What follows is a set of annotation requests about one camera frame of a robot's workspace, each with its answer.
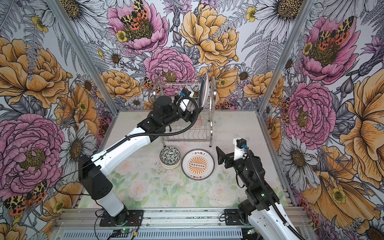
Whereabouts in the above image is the chrome two-tier dish rack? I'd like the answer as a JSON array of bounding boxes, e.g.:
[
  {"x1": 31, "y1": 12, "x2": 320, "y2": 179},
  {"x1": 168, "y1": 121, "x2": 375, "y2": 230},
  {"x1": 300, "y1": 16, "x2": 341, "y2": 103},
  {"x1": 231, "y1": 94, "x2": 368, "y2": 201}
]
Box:
[{"x1": 153, "y1": 74, "x2": 217, "y2": 147}]

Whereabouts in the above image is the green rimmed plate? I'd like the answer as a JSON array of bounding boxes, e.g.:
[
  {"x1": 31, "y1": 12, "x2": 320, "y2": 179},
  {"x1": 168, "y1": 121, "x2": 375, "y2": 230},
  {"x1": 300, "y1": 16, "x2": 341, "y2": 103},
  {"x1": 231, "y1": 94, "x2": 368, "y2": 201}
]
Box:
[{"x1": 199, "y1": 73, "x2": 210, "y2": 108}]

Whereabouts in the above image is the pink patterned bowl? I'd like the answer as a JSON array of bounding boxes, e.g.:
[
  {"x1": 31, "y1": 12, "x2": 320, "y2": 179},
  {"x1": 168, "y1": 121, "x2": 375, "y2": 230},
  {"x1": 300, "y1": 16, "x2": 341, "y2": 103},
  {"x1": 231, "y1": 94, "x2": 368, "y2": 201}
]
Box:
[{"x1": 160, "y1": 147, "x2": 181, "y2": 165}]

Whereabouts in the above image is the cream white bowl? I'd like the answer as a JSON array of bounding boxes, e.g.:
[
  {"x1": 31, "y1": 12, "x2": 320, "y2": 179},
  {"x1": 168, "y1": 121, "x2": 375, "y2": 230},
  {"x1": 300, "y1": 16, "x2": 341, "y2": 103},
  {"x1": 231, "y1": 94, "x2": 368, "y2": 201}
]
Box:
[{"x1": 161, "y1": 162, "x2": 180, "y2": 170}]

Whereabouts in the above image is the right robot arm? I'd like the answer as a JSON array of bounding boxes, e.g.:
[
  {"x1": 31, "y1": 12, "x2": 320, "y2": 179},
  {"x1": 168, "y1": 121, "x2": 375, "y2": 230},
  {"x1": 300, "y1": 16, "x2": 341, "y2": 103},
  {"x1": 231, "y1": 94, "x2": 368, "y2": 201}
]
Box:
[{"x1": 216, "y1": 145, "x2": 304, "y2": 240}]

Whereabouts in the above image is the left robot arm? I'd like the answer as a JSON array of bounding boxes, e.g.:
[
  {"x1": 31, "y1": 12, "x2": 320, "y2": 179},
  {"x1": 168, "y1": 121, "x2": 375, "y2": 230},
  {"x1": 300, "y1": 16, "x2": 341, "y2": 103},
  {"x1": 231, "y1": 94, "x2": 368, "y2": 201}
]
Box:
[{"x1": 78, "y1": 96, "x2": 203, "y2": 226}]

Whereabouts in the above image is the green circuit board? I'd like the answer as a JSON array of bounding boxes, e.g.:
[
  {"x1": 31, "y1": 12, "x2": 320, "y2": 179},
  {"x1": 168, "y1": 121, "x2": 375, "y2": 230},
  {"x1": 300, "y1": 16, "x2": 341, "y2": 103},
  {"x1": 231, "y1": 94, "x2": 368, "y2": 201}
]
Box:
[{"x1": 116, "y1": 228, "x2": 136, "y2": 234}]

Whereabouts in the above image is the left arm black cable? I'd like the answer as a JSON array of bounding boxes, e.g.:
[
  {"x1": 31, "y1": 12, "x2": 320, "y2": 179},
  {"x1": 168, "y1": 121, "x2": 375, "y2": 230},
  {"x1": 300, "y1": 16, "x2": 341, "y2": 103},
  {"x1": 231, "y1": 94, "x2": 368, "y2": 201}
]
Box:
[{"x1": 53, "y1": 95, "x2": 200, "y2": 208}]

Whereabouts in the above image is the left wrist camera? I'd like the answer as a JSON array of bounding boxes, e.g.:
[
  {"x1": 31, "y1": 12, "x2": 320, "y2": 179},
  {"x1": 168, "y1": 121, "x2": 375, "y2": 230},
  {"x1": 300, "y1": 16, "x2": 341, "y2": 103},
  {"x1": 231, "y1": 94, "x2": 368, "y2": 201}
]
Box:
[{"x1": 179, "y1": 88, "x2": 194, "y2": 112}]

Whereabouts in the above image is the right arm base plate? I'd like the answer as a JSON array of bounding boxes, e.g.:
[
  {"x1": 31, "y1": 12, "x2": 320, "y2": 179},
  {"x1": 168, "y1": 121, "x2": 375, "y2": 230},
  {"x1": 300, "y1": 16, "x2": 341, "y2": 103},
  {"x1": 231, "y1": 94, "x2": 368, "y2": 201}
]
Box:
[{"x1": 224, "y1": 209, "x2": 249, "y2": 226}]

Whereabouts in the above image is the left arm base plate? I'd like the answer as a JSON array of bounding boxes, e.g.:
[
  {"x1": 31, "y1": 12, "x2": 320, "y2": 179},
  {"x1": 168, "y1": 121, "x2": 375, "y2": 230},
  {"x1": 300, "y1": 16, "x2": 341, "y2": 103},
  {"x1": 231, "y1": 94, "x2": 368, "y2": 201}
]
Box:
[{"x1": 99, "y1": 209, "x2": 144, "y2": 227}]

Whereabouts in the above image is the aluminium front rail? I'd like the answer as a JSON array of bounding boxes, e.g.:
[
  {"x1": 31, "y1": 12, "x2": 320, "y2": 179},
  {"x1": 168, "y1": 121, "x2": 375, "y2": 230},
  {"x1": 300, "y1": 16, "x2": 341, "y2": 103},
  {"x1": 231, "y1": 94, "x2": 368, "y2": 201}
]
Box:
[{"x1": 53, "y1": 206, "x2": 313, "y2": 231}]

